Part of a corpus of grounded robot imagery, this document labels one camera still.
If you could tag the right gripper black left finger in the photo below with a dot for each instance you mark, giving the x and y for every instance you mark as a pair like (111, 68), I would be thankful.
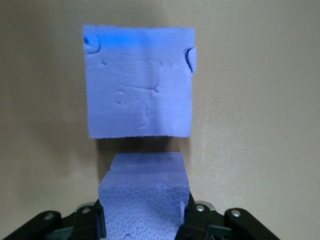
(85, 225)

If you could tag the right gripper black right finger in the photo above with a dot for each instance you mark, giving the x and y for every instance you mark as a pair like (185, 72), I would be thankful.
(200, 222)

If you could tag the purple foam cube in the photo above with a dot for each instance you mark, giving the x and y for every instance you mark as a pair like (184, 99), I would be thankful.
(145, 200)
(140, 82)

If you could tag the table cover sheet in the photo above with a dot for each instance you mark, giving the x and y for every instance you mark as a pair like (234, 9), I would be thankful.
(250, 100)

